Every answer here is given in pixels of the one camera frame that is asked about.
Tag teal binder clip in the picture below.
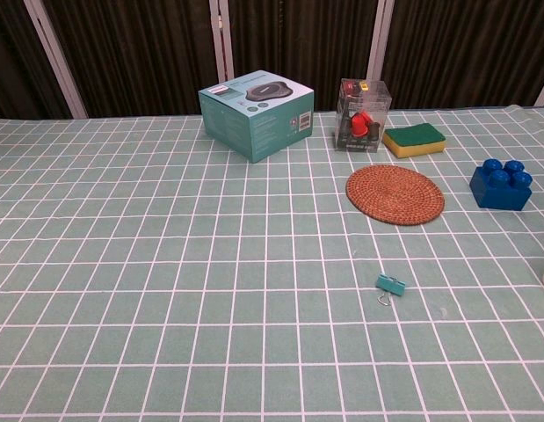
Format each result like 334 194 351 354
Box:
375 273 407 306

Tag green checked tablecloth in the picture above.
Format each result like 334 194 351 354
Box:
0 104 544 422

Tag teal cardboard product box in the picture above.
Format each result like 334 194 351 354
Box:
197 69 316 164

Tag dark pleated curtain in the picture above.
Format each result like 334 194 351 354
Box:
0 0 544 126

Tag round woven rattan coaster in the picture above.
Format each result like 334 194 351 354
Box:
345 164 446 227

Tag yellow green sponge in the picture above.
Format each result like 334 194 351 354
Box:
381 123 447 159

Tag blue toy building block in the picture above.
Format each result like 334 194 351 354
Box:
468 158 533 212

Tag clear plastic display box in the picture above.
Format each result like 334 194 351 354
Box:
333 78 392 154

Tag red plastic cone piece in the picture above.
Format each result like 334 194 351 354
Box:
350 111 373 137

